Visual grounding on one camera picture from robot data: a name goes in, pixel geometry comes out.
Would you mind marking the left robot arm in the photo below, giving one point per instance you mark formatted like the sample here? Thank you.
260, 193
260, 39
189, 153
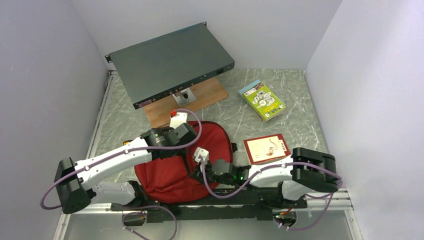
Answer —
81, 183

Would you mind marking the red bordered book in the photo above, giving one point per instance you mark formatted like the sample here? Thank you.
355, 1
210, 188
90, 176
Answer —
266, 149

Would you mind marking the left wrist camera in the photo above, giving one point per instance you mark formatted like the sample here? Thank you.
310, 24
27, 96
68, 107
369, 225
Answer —
177, 118

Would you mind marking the metal stand bracket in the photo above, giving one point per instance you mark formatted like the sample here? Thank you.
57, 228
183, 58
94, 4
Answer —
184, 97

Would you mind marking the grey rack-mount device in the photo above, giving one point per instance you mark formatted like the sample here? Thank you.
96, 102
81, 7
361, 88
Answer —
164, 65

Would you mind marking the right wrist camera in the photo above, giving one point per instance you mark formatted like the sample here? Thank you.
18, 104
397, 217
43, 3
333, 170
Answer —
201, 155

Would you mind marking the green illustrated book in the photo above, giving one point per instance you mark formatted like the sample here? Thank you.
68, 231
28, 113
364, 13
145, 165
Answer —
265, 103

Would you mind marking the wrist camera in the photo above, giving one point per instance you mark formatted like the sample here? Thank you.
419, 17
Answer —
201, 155
177, 118

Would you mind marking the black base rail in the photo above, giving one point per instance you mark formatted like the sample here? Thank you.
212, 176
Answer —
260, 203

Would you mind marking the wooden board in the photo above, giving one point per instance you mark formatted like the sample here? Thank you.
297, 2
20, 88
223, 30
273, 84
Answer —
207, 93

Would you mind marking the red student backpack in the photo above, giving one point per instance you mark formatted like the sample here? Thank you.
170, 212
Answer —
168, 180

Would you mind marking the light blue book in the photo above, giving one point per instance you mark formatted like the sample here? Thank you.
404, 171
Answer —
250, 86

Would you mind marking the aluminium frame rail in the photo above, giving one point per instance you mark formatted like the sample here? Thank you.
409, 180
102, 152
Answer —
101, 114

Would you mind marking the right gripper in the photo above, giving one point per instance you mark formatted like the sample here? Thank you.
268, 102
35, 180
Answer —
198, 173

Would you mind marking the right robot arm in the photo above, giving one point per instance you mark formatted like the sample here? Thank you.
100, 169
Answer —
303, 171

